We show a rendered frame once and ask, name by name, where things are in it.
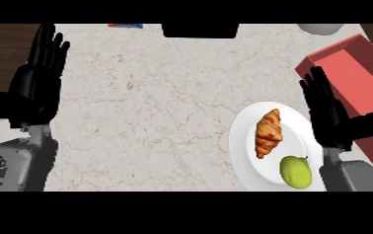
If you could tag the black appliance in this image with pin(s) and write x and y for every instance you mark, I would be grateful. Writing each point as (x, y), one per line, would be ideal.
(199, 30)

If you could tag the white round plate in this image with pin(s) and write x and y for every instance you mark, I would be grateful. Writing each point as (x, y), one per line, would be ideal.
(274, 147)

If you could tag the green mango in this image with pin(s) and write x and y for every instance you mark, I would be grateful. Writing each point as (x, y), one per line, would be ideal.
(295, 172)

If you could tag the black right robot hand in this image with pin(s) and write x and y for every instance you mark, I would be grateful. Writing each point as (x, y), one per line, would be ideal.
(330, 119)

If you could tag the blue and red packet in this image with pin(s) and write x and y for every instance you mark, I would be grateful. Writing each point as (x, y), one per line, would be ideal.
(125, 25)

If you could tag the red cardboard box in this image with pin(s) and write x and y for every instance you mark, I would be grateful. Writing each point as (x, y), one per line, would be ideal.
(346, 76)

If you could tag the grey round bowl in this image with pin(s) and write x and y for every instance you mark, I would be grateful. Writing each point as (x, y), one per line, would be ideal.
(320, 28)

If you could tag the brown croissant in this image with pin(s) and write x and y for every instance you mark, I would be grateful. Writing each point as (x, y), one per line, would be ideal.
(268, 133)

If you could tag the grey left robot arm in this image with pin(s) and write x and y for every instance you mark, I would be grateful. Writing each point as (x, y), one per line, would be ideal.
(24, 159)

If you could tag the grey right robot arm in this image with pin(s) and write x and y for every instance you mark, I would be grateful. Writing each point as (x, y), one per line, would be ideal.
(346, 173)

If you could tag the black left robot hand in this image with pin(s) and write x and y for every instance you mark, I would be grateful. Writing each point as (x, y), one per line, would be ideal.
(34, 86)

